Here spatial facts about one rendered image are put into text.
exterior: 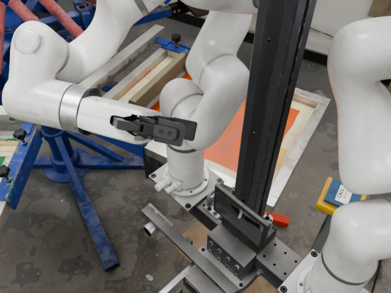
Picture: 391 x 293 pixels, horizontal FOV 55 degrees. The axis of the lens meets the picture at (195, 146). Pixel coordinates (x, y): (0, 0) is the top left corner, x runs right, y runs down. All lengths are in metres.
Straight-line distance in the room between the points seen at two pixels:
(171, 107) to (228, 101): 0.13
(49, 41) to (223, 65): 0.30
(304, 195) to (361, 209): 1.84
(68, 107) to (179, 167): 0.41
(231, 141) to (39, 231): 1.43
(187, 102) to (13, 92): 0.33
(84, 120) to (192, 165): 0.42
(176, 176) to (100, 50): 0.40
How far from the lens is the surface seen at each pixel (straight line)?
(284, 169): 1.27
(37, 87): 0.62
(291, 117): 1.51
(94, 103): 0.56
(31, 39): 0.62
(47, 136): 2.39
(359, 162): 0.61
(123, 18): 0.63
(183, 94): 0.78
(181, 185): 0.97
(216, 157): 1.32
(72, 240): 2.33
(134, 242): 2.24
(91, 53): 0.71
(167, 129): 0.51
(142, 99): 1.42
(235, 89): 0.71
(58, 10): 1.82
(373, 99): 0.60
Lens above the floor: 1.95
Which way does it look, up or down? 47 degrees down
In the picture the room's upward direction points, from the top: straight up
